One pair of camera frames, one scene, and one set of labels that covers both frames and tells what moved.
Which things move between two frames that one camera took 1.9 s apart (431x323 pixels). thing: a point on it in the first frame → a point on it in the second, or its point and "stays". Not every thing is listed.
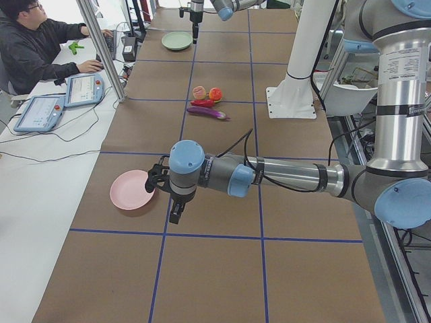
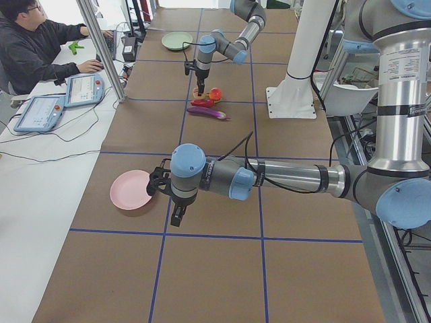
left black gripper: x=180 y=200 stays
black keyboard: x=112 y=42 stays
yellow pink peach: x=199 y=92 stays
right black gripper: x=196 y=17 → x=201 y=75
